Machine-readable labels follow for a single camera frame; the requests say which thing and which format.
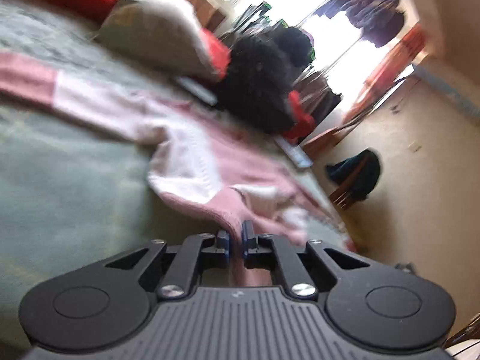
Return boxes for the black backpack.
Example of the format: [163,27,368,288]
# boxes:
[176,34,301,134]

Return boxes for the pink and white sweater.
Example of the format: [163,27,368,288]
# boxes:
[0,52,349,289]

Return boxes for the white paperback book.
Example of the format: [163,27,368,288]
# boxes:
[274,135,314,168]

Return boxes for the wooden chair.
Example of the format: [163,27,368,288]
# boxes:
[329,178,362,211]

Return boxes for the orange curtain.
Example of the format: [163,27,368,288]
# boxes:
[343,24,428,122]

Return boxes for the red blanket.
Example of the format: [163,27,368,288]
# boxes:
[202,30,316,144]

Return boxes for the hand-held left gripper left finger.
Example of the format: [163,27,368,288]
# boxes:
[106,230,231,298]

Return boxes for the dark teal jacket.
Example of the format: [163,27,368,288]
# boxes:
[325,149,381,201]

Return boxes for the grey pillow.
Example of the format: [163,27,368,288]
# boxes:
[94,0,226,81]

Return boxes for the black jacket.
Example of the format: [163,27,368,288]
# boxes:
[270,26,316,70]

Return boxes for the cardboard box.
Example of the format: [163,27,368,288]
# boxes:
[179,0,226,31]

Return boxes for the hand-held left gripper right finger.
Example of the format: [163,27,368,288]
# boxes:
[242,220,371,300]

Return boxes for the row of hanging dark laundry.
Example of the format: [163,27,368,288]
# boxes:
[327,0,407,49]

